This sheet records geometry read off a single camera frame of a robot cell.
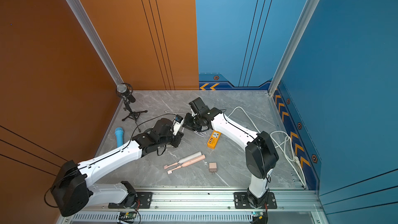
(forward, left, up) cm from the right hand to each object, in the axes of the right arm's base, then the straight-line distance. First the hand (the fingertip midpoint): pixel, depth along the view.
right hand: (182, 125), depth 82 cm
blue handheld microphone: (+3, +40, -12) cm, 42 cm away
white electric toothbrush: (-13, -1, -15) cm, 20 cm away
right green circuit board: (-38, -37, -17) cm, 56 cm away
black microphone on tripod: (+19, +34, +8) cm, 40 cm away
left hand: (-2, -1, -3) cm, 4 cm away
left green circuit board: (-38, +24, -20) cm, 49 cm away
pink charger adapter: (-17, -17, -16) cm, 28 cm away
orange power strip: (-1, -18, -14) cm, 22 cm away
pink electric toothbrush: (-14, -5, -15) cm, 21 cm away
